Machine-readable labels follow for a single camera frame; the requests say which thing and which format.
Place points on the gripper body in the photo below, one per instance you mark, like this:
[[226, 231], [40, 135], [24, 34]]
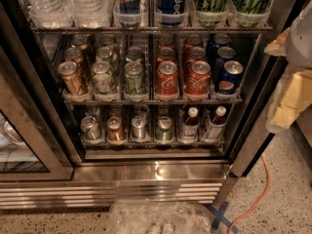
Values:
[[299, 39]]

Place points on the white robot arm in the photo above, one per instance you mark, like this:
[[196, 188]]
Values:
[[301, 30]]

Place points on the blue pepsi can front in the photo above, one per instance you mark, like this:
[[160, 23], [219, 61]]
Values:
[[228, 77]]

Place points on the blue pepsi can middle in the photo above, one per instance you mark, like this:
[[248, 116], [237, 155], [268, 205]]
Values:
[[223, 54]]

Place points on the blue pepsi can back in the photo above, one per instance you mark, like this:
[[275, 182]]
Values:
[[214, 43]]

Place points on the red coke can front right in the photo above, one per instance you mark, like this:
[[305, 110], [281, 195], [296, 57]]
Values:
[[198, 79]]

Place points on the red coke can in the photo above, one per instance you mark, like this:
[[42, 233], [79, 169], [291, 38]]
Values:
[[193, 40], [198, 79], [192, 55], [166, 40], [165, 54], [166, 78]]

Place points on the red coke can middle right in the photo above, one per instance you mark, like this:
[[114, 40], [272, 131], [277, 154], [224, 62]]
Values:
[[192, 55]]

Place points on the red coke can back right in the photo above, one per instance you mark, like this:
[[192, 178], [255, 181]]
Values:
[[193, 40]]

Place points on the red coke can front left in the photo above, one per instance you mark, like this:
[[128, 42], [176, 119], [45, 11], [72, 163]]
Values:
[[166, 78]]

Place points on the red coke can middle left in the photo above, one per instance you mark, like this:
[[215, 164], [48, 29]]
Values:
[[165, 54]]

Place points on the red coke can back left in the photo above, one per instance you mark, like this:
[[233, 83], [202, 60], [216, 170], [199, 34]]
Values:
[[166, 40]]

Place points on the tall blue pepsi can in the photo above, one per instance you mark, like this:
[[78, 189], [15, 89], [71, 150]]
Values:
[[171, 11]]

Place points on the silver can bottom shelf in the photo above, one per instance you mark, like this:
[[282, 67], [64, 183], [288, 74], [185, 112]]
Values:
[[139, 127]]

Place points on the gold can bottom shelf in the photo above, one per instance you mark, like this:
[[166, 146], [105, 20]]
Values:
[[115, 129]]

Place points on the stainless steel fridge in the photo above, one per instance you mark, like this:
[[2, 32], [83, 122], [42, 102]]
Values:
[[104, 171]]

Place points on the red bull can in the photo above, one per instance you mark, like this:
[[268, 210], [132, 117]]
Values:
[[128, 9]]

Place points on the white green can front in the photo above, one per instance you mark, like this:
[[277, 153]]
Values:
[[102, 78]]

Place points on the white green can middle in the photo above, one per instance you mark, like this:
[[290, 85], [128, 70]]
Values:
[[107, 54]]

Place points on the white green can back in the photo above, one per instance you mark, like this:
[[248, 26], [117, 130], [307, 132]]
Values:
[[109, 41]]

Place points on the white green can bottom shelf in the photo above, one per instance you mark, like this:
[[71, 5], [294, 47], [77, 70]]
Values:
[[90, 128]]

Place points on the gold can back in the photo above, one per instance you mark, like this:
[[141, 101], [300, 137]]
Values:
[[83, 42]]

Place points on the gold can middle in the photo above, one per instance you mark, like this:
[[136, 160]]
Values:
[[75, 54]]

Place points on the gold can front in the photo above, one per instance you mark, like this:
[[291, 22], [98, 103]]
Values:
[[72, 77]]

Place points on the glass fridge door left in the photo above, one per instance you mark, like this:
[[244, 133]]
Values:
[[29, 150]]

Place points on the brown bottle white cap right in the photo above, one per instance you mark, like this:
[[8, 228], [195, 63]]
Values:
[[215, 123]]

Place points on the brown bottle white cap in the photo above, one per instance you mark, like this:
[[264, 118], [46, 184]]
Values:
[[215, 123], [189, 125]]

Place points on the brown bottle white cap left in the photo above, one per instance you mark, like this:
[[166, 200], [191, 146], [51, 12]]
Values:
[[189, 125]]

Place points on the blue tape cross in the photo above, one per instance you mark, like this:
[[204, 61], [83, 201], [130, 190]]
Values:
[[220, 223]]

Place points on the clear plastic bin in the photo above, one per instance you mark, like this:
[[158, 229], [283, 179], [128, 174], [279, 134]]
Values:
[[158, 218]]

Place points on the clear water bottle right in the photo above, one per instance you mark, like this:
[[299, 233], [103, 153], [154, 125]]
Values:
[[92, 13]]

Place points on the clear water bottle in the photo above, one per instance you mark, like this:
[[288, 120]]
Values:
[[92, 13], [50, 13]]

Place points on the clear water bottle left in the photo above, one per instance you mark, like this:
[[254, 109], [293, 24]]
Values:
[[50, 13]]

